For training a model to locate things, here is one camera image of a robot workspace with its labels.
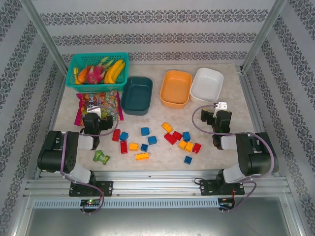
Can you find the long red lego brick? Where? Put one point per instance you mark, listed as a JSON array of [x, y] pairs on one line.
[[124, 147], [116, 135], [170, 138]]

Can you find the blue lego brick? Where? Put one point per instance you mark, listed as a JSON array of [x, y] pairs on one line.
[[145, 131], [144, 147], [123, 136], [152, 140], [186, 136], [188, 160]]

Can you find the curved red lego brick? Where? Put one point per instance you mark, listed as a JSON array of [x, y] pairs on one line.
[[196, 148]]

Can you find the orange-yellow lego brick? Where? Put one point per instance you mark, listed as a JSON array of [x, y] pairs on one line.
[[133, 146], [182, 144]]

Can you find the long yellow lego brick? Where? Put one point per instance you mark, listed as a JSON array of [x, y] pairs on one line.
[[142, 156]]

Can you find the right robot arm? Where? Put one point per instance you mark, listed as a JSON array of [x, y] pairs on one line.
[[256, 152]]

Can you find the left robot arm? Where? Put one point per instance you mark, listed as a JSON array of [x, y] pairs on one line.
[[56, 152]]

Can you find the colourful candy bag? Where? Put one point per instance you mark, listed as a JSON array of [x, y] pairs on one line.
[[112, 99]]

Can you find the white plastic container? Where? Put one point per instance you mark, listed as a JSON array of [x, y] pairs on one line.
[[206, 84]]

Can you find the green crumpled wrapper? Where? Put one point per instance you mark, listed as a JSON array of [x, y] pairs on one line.
[[101, 157]]

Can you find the dark teal plastic container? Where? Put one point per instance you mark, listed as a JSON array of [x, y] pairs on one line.
[[136, 97]]

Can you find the orange plastic container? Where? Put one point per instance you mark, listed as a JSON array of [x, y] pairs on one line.
[[176, 88]]

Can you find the teal plastic basket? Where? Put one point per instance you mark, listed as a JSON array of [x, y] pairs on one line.
[[73, 87]]

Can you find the yellow toy banana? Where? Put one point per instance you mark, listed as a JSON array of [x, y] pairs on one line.
[[110, 75], [120, 67]]

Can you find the pink toy dragon fruit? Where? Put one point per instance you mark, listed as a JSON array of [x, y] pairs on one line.
[[94, 75]]

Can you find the orange toy carrot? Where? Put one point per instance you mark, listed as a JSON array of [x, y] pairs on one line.
[[83, 73]]

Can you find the small yellow toy vegetable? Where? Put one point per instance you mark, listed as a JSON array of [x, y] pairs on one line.
[[75, 75]]

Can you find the small circuit board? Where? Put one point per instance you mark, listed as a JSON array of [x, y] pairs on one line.
[[226, 202], [91, 202]]

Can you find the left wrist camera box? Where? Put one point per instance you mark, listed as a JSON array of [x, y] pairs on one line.
[[94, 109]]

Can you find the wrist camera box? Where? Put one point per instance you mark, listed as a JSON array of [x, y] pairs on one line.
[[94, 109], [220, 107]]

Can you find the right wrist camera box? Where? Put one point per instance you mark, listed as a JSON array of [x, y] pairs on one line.
[[220, 107]]

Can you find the aluminium side rail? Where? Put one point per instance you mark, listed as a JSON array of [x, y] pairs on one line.
[[251, 105], [55, 110]]

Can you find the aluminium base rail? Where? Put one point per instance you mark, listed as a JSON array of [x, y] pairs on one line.
[[152, 182]]

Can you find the aluminium frame post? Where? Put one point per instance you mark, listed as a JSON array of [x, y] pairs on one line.
[[41, 32], [264, 32]]

